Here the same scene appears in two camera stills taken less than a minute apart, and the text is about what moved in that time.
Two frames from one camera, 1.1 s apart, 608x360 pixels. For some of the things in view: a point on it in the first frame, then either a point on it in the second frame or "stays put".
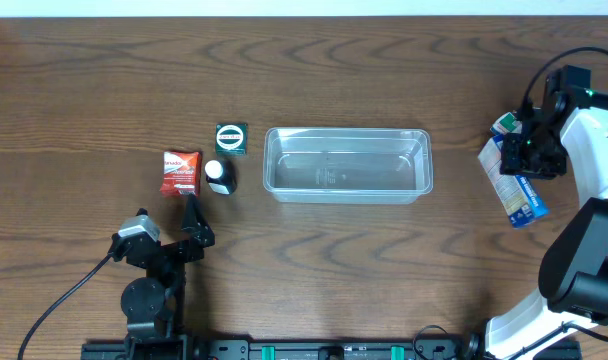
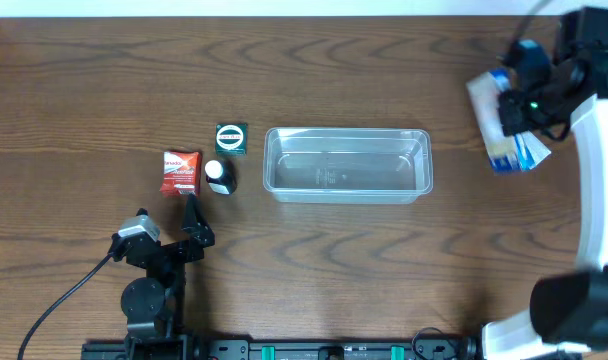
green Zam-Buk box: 231,139 stays put
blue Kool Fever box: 518,195 to 517,152
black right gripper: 532,163 to 512,113
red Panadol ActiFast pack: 181,173 stays put
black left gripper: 198,232 stays put
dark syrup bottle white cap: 221,176 stays put
